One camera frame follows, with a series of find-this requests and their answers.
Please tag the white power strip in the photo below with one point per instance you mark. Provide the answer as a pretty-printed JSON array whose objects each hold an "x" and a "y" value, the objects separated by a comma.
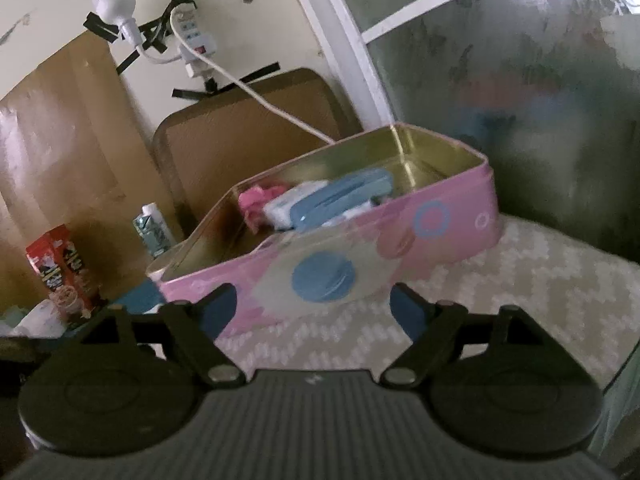
[{"x": 193, "y": 43}]

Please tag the brown tray leaning on wall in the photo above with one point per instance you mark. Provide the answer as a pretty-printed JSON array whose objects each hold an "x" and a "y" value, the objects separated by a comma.
[{"x": 206, "y": 148}]

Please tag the white light bulb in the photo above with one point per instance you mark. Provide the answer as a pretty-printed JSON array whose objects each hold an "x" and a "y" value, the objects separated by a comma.
[{"x": 120, "y": 13}]

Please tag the pink cloth in tin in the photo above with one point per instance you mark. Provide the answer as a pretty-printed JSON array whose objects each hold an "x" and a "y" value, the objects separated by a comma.
[{"x": 252, "y": 202}]

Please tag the brown cardboard sheet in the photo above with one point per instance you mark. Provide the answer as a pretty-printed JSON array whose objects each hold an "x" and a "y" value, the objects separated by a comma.
[{"x": 72, "y": 153}]

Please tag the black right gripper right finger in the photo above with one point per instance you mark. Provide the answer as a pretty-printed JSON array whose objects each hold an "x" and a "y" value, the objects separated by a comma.
[{"x": 498, "y": 383}]

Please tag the green drink carton white cap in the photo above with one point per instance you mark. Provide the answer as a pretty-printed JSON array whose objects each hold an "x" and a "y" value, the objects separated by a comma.
[{"x": 153, "y": 230}]

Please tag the red cereal box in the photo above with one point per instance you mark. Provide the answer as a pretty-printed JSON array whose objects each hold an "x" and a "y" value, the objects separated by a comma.
[{"x": 70, "y": 284}]

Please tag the light blue cloth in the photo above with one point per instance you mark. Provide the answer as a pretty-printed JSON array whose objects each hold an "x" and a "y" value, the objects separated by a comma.
[{"x": 278, "y": 210}]

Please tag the blue plastic case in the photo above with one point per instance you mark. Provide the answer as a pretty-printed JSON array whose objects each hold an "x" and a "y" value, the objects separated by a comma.
[{"x": 339, "y": 196}]

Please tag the frosted glass door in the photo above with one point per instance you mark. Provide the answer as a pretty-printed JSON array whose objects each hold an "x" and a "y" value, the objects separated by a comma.
[{"x": 547, "y": 89}]

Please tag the pink rectangular tin box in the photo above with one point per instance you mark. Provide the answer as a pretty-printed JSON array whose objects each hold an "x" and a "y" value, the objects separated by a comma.
[{"x": 442, "y": 209}]

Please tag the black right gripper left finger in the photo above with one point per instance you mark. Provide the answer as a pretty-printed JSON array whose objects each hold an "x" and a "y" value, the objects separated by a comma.
[{"x": 126, "y": 382}]

